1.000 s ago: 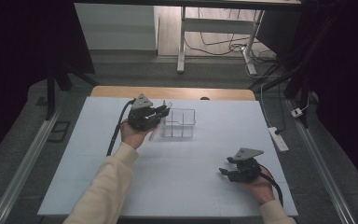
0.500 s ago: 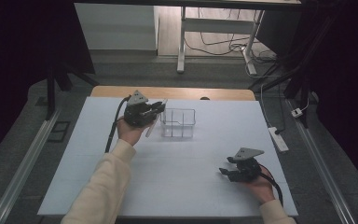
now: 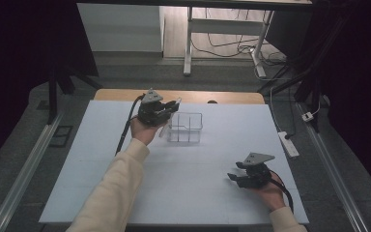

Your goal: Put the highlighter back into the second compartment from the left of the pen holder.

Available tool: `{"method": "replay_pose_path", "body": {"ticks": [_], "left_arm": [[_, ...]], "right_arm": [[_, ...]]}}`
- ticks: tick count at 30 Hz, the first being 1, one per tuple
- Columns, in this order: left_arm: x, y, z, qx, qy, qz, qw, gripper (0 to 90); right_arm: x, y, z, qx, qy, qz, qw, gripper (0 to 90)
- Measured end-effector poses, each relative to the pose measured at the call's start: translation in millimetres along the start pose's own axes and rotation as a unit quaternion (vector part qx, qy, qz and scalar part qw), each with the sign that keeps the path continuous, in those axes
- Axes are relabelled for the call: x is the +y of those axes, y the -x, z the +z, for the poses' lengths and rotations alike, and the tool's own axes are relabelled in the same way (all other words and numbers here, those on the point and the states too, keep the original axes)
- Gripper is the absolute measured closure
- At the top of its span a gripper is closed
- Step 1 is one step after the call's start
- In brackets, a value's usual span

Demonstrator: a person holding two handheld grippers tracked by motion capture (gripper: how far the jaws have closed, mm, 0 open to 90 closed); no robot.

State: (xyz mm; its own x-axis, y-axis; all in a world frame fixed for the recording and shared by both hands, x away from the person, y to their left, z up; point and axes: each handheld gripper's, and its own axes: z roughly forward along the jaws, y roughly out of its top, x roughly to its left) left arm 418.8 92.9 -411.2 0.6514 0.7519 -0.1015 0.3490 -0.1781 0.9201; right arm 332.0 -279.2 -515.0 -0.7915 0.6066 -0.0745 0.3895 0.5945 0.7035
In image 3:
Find black floor plate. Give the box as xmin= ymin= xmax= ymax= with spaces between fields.
xmin=48 ymin=125 xmax=74 ymax=149

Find black floor cables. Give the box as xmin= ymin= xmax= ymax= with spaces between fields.
xmin=191 ymin=9 xmax=288 ymax=66

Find person's right hand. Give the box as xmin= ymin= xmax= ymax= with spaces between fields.
xmin=254 ymin=172 xmax=286 ymax=212

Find white desk frame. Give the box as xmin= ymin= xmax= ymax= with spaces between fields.
xmin=183 ymin=6 xmax=275 ymax=78

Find clear acrylic organizer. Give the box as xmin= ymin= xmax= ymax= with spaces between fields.
xmin=166 ymin=111 xmax=205 ymax=144

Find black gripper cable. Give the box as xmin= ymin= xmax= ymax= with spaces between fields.
xmin=115 ymin=93 xmax=146 ymax=157
xmin=269 ymin=168 xmax=295 ymax=214

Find white cabinet panel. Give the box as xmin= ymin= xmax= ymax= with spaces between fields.
xmin=76 ymin=3 xmax=165 ymax=53

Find black metal stand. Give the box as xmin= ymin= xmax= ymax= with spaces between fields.
xmin=257 ymin=15 xmax=349 ymax=133
xmin=46 ymin=64 xmax=104 ymax=125

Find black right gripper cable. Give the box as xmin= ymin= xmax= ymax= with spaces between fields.
xmin=269 ymin=168 xmax=295 ymax=214

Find person's left hand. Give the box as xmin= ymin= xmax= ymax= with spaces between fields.
xmin=129 ymin=114 xmax=162 ymax=146

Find aluminium rail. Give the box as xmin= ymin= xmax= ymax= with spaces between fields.
xmin=296 ymin=102 xmax=370 ymax=232
xmin=0 ymin=112 xmax=64 ymax=232

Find wooden table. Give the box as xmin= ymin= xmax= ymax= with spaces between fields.
xmin=93 ymin=88 xmax=266 ymax=105

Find white power strip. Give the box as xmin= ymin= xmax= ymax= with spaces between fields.
xmin=277 ymin=130 xmax=300 ymax=159

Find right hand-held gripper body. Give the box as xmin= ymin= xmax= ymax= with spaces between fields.
xmin=238 ymin=152 xmax=276 ymax=189

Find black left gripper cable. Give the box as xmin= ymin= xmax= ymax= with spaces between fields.
xmin=115 ymin=93 xmax=146 ymax=157

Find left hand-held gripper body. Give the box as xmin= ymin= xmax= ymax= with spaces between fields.
xmin=137 ymin=88 xmax=175 ymax=127

